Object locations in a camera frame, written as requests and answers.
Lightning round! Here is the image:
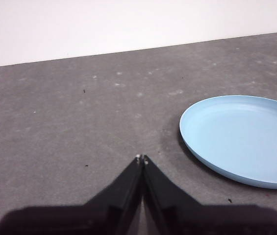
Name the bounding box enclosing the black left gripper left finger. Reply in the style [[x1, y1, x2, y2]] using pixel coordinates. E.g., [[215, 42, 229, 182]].
[[0, 154, 144, 235]]

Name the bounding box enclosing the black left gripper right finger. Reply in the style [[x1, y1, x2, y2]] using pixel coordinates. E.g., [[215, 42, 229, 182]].
[[142, 154, 277, 235]]

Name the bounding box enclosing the light blue round plate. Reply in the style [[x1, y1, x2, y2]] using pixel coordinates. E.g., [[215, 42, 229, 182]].
[[179, 94, 277, 190]]

